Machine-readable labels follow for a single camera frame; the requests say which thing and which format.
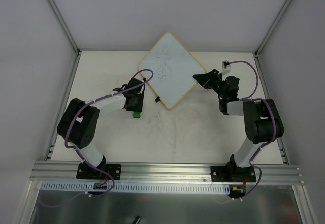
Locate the green bone-shaped eraser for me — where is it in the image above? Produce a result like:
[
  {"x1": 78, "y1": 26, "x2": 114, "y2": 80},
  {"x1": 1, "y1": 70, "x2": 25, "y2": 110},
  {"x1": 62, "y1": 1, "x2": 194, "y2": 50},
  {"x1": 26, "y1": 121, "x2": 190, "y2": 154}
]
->
[{"x1": 132, "y1": 112, "x2": 141, "y2": 119}]

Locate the yellow framed whiteboard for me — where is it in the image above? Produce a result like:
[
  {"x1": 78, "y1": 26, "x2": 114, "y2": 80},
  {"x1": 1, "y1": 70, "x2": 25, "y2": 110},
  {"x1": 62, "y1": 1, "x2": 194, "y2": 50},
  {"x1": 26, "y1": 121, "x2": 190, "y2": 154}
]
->
[{"x1": 138, "y1": 32, "x2": 207, "y2": 109}]

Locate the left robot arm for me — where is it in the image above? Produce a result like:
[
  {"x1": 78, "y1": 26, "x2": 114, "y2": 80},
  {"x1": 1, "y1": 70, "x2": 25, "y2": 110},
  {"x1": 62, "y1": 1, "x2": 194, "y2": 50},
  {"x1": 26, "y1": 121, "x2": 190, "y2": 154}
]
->
[{"x1": 57, "y1": 78, "x2": 145, "y2": 178}]

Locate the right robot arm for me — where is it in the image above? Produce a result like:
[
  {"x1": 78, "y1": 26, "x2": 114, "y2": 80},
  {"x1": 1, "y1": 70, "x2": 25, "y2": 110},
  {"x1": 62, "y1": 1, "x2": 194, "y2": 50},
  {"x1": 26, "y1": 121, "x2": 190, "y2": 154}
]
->
[{"x1": 193, "y1": 69, "x2": 284, "y2": 182}]

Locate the small black object bottom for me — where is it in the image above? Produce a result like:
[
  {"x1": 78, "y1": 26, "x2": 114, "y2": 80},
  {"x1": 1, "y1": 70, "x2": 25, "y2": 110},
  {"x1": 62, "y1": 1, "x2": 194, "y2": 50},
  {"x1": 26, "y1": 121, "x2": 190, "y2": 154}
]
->
[{"x1": 132, "y1": 215, "x2": 141, "y2": 224}]

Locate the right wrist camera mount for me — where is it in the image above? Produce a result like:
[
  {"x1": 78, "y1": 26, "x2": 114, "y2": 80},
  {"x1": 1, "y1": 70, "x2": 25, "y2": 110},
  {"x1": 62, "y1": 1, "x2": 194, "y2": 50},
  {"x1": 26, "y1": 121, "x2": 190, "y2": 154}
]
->
[{"x1": 221, "y1": 61, "x2": 231, "y2": 76}]

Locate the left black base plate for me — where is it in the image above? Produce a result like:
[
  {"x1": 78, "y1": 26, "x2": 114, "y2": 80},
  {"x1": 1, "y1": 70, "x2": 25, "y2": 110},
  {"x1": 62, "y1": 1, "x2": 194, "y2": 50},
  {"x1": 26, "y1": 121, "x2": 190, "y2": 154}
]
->
[{"x1": 76, "y1": 163, "x2": 121, "y2": 180}]

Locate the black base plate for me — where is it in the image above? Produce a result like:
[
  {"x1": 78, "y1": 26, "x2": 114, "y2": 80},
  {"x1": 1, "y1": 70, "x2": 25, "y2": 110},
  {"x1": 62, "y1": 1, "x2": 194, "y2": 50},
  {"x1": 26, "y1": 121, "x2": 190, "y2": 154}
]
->
[
  {"x1": 210, "y1": 166, "x2": 256, "y2": 183},
  {"x1": 76, "y1": 163, "x2": 121, "y2": 180}
]

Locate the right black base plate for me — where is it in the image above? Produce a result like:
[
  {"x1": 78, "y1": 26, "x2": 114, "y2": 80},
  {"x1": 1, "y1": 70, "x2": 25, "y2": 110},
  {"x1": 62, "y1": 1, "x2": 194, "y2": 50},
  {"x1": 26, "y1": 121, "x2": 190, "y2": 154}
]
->
[{"x1": 210, "y1": 166, "x2": 256, "y2": 183}]

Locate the slotted white cable duct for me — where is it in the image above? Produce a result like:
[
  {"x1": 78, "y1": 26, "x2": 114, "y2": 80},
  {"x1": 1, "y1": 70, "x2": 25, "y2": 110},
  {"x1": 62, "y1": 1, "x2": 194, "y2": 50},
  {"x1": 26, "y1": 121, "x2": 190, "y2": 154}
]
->
[{"x1": 40, "y1": 181, "x2": 230, "y2": 195}]

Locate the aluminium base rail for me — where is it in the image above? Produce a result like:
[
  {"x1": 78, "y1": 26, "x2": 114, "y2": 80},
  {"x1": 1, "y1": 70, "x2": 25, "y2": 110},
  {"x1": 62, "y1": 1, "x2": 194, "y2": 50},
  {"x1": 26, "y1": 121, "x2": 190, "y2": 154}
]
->
[{"x1": 29, "y1": 161, "x2": 305, "y2": 185}]

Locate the right aluminium frame post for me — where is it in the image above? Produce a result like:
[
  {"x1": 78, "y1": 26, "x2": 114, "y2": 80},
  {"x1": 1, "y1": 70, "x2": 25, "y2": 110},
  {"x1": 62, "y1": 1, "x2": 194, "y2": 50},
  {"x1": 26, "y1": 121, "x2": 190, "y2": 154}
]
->
[{"x1": 254, "y1": 0, "x2": 293, "y2": 57}]

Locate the aluminium frame post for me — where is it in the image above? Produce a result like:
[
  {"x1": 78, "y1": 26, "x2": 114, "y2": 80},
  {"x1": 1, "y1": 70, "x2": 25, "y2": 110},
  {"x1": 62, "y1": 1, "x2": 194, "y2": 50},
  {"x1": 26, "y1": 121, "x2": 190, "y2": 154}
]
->
[
  {"x1": 254, "y1": 0, "x2": 293, "y2": 57},
  {"x1": 35, "y1": 0, "x2": 82, "y2": 56}
]

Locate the left aluminium frame post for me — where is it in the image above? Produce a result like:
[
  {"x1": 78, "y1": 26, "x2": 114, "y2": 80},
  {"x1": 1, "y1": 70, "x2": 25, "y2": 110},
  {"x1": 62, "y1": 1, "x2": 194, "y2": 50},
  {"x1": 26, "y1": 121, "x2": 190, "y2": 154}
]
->
[{"x1": 35, "y1": 0, "x2": 82, "y2": 56}]

